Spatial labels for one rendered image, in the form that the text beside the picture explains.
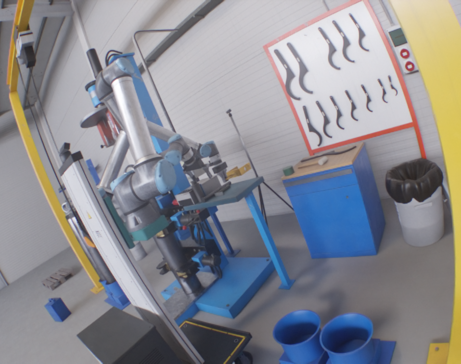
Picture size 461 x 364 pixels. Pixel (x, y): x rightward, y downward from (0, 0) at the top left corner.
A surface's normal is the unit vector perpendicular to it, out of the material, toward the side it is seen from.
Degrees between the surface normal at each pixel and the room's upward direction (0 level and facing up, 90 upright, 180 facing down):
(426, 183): 78
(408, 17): 90
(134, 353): 90
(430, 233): 93
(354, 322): 90
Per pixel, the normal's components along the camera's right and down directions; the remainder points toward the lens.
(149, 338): 0.72, -0.20
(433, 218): -0.12, 0.29
